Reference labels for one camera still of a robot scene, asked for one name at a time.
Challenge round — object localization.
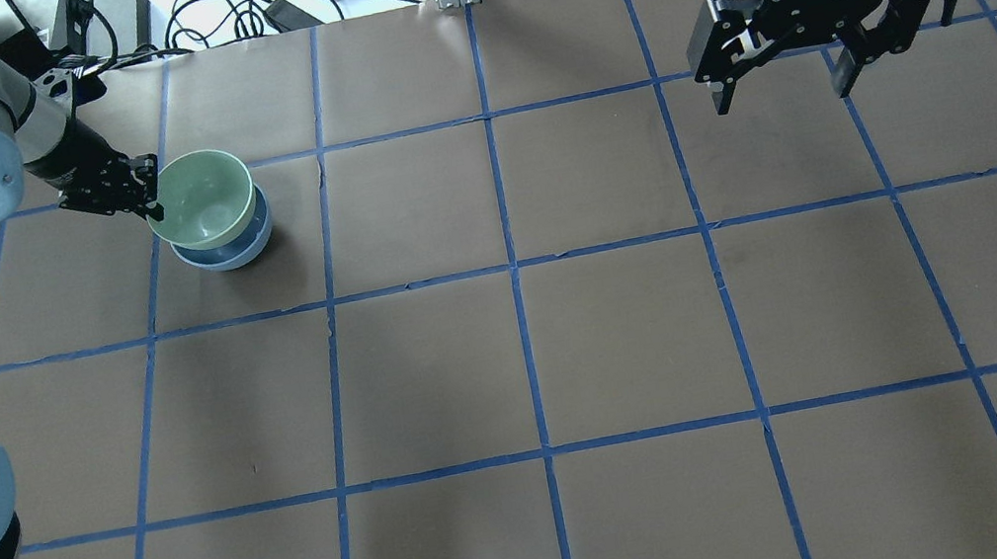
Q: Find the green ceramic bowl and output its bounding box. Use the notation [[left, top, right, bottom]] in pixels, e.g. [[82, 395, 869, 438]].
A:
[[146, 148, 257, 251]]

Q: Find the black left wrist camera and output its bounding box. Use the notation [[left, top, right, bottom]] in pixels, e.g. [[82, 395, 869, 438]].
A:
[[33, 67, 109, 111]]

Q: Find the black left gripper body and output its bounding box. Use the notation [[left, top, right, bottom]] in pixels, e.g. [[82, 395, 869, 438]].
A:
[[26, 119, 137, 215]]

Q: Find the black power adapter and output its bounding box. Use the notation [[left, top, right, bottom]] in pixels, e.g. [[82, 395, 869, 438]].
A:
[[261, 0, 325, 34]]

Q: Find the blue ceramic bowl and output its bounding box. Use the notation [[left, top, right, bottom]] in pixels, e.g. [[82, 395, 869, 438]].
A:
[[167, 187, 275, 272]]

